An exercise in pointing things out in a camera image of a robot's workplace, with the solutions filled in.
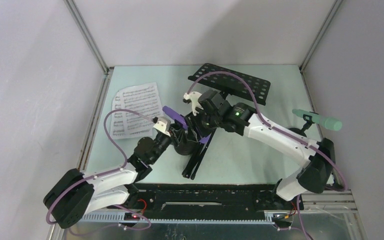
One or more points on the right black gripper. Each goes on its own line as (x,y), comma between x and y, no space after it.
(201,112)

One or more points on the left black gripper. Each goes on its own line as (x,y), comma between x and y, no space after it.
(169,138)

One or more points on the black music stand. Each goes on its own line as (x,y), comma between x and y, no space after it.
(227,82)

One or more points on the purple toy microphone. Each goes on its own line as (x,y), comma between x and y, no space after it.
(181,119)

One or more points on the black round microphone stand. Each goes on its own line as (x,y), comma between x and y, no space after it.
(301,131)
(182,145)

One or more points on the white sheet music page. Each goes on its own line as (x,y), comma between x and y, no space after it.
(142,104)
(116,123)

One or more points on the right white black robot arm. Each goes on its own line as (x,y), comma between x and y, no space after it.
(315,158)

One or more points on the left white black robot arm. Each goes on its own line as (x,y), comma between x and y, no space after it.
(78,193)

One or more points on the green toy microphone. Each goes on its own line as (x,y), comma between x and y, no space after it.
(329,123)

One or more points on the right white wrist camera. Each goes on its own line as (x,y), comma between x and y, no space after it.
(193,99)

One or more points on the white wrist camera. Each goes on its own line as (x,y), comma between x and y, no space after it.
(162,125)
(193,99)

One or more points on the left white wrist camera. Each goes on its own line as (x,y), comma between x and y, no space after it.
(162,125)

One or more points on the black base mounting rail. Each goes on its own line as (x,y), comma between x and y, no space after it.
(223,203)

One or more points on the aluminium frame rail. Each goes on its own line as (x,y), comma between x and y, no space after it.
(84,157)

